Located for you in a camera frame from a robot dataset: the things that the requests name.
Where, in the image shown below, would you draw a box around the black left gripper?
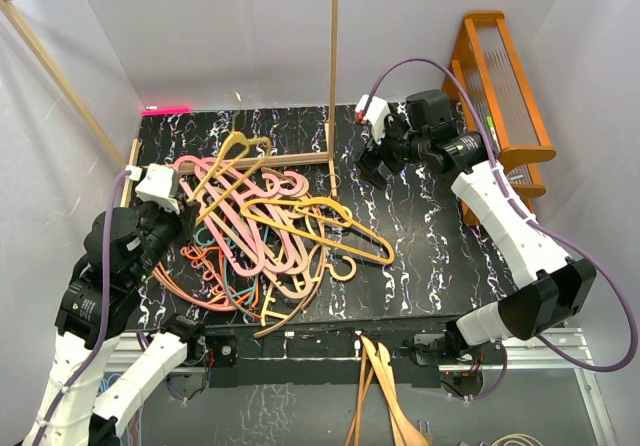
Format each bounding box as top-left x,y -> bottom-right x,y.
127,190 -> 201,284

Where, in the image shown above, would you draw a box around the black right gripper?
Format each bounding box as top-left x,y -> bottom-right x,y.
354,110 -> 429,190

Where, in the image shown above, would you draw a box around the yellow velvet hanger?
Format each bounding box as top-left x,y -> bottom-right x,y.
240,196 -> 396,265
187,110 -> 275,225

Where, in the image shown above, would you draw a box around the pink plastic hanger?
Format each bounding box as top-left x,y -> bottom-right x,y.
174,155 -> 274,279
204,168 -> 309,277

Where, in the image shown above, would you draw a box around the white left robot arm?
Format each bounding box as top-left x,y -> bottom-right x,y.
22,200 -> 207,445

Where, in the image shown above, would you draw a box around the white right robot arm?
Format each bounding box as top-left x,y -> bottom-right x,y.
356,90 -> 596,363

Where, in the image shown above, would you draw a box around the wooden hangers on floor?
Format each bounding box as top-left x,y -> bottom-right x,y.
344,335 -> 433,445

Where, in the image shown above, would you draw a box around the orange thin hanger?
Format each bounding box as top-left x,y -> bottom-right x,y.
180,245 -> 262,320

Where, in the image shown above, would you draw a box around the beige plastic hanger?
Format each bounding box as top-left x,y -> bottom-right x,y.
253,208 -> 327,340

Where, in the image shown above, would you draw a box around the teal thin hanger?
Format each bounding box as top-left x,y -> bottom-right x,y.
195,226 -> 261,310

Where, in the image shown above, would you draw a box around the pink tape strip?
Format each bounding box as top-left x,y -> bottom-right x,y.
141,107 -> 191,117

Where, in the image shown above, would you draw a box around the orange wooden shelf rack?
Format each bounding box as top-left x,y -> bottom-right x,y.
449,11 -> 556,208

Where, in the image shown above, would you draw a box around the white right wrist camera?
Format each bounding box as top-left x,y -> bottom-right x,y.
355,95 -> 390,144

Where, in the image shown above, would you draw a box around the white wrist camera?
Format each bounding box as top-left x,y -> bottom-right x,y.
125,163 -> 180,215
355,95 -> 390,144

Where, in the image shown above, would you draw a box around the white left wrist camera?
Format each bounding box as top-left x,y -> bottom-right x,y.
125,163 -> 180,215

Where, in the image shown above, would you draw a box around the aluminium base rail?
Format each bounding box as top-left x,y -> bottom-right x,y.
439,328 -> 596,370

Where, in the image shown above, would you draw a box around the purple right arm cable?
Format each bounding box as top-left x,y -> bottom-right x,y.
367,57 -> 634,402

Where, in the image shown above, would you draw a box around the wooden clothes rack frame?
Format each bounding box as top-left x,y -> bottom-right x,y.
0,0 -> 342,220

